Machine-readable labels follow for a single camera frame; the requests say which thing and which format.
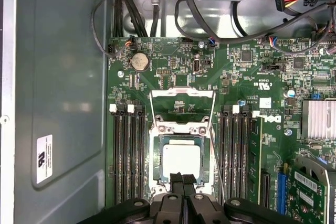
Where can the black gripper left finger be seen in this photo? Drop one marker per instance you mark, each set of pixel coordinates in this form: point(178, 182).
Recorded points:
point(168, 208)

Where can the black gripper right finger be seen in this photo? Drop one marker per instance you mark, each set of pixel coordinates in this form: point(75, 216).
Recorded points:
point(199, 208)

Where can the metal locking lever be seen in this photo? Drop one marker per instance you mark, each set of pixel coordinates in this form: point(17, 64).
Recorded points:
point(216, 166)

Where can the CPU with silver top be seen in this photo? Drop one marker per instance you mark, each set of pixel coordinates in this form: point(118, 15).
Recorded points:
point(181, 155)

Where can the metal socket cover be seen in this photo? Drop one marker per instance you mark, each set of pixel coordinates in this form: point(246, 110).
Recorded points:
point(162, 93)

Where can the CPU socket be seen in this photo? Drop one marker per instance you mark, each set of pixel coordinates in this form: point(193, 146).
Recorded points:
point(154, 161)

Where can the black RAM slot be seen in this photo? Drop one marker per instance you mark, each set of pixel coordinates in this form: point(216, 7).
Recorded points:
point(224, 155)
point(234, 155)
point(117, 155)
point(143, 155)
point(134, 155)
point(126, 155)
point(244, 155)

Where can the black expansion slot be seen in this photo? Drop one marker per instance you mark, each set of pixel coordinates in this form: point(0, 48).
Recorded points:
point(265, 190)

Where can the blue expansion slot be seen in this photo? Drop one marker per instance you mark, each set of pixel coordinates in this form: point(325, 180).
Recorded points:
point(281, 195)

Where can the green RAM stick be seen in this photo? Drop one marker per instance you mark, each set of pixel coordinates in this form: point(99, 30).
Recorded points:
point(255, 155)

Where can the black graphics card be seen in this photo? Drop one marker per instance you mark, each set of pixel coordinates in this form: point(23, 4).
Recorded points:
point(307, 195)

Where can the white certification label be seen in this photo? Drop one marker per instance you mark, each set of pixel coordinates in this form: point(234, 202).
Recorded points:
point(44, 159)

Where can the green motherboard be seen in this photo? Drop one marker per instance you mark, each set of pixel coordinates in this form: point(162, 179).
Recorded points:
point(236, 77)

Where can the internal USB port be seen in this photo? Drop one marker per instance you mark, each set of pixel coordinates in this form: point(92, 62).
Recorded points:
point(196, 65)

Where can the round coin battery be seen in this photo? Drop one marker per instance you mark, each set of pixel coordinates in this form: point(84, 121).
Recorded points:
point(140, 61)

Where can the silver finned heat sink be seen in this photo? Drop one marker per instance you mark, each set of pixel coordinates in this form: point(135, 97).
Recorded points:
point(320, 119)

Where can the black PC case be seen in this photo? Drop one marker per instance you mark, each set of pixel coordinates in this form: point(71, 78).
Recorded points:
point(65, 77)

